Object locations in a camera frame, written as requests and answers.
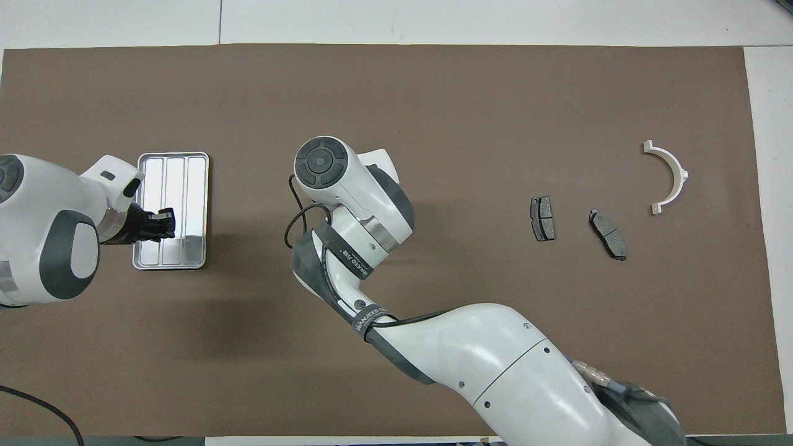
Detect rectangular dark brake pad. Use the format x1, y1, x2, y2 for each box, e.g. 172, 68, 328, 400
530, 196, 556, 242

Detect black floor cable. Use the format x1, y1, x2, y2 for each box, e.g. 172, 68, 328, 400
0, 384, 84, 446

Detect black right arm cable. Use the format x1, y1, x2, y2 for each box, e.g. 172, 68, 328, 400
284, 175, 453, 338

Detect silver metal tray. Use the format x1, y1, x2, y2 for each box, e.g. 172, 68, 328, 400
132, 152, 210, 271

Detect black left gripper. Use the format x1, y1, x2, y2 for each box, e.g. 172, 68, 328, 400
121, 203, 177, 245

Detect brown table mat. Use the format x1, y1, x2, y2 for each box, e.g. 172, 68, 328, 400
0, 43, 787, 437

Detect curved dark brake pad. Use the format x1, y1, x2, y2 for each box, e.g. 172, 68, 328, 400
589, 209, 628, 261

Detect white semicircular bracket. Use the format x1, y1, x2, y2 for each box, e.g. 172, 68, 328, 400
641, 140, 690, 215

